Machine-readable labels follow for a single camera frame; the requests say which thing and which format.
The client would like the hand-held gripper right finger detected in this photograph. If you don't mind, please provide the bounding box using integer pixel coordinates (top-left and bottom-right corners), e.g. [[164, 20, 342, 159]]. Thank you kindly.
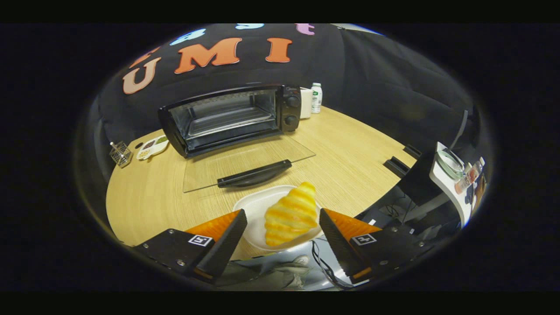
[[319, 208, 438, 284]]

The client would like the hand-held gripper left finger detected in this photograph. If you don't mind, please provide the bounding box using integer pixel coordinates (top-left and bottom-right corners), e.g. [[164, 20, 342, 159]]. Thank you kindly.
[[133, 209, 248, 285]]

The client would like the yellow croissant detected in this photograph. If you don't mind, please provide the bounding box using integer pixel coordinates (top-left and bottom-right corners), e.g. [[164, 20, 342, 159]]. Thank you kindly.
[[264, 182, 319, 247]]

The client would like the black toaster oven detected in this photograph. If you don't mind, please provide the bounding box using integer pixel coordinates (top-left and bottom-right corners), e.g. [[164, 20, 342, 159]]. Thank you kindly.
[[157, 84, 316, 193]]

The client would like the white pop-up toaster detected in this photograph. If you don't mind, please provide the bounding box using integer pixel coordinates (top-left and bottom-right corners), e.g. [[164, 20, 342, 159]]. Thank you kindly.
[[300, 87, 314, 119]]

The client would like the white oval plate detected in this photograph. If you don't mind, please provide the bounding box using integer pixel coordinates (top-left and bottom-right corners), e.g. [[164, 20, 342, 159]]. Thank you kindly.
[[233, 185, 324, 253]]

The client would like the white side table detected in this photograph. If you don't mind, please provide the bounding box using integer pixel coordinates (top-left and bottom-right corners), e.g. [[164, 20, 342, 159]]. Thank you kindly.
[[429, 141, 487, 228]]

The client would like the white snack dish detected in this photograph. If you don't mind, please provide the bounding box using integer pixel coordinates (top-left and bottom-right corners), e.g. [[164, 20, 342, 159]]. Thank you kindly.
[[136, 135, 169, 161]]

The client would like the clear glass dish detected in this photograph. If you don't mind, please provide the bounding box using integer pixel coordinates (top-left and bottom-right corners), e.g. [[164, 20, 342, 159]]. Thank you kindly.
[[437, 149, 466, 180]]

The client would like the small white green-label bottle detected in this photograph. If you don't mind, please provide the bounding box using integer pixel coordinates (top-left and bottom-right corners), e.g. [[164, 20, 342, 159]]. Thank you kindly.
[[311, 83, 323, 114]]

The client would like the black backdrop cloth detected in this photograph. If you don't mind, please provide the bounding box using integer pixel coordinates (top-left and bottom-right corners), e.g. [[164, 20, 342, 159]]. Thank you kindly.
[[94, 24, 475, 175]]

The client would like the small wire basket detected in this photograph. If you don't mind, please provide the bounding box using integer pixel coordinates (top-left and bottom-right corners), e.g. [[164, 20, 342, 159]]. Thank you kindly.
[[109, 141, 133, 168]]

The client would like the grey strap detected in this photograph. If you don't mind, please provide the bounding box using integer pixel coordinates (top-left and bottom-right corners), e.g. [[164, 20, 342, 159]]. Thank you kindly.
[[451, 109, 469, 149]]

